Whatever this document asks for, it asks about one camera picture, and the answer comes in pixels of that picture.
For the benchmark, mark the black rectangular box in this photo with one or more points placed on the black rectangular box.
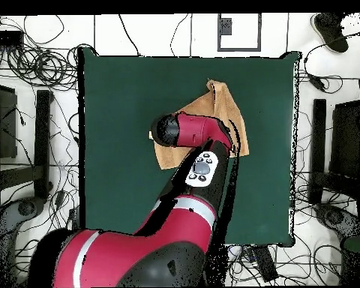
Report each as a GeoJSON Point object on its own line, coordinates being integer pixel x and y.
{"type": "Point", "coordinates": [6, 38]}

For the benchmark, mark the orange terry towel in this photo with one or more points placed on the orange terry towel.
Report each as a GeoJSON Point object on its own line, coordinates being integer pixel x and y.
{"type": "Point", "coordinates": [225, 105]}

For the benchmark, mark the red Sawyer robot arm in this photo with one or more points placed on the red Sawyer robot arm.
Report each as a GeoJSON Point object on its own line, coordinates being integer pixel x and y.
{"type": "Point", "coordinates": [198, 132]}

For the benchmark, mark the grey square frame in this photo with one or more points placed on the grey square frame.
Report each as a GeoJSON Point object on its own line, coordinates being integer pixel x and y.
{"type": "Point", "coordinates": [225, 27]}

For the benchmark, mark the person's dark shoe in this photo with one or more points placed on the person's dark shoe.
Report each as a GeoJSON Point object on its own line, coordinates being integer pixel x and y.
{"type": "Point", "coordinates": [330, 30]}

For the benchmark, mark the dark green table cloth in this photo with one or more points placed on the dark green table cloth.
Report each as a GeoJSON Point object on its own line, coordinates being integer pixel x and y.
{"type": "Point", "coordinates": [123, 105]}

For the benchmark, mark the narrow black power strip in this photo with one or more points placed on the narrow black power strip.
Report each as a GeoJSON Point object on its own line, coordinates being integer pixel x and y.
{"type": "Point", "coordinates": [75, 216]}

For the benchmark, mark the wide black power strip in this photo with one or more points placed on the wide black power strip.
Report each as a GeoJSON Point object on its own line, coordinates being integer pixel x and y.
{"type": "Point", "coordinates": [265, 264]}

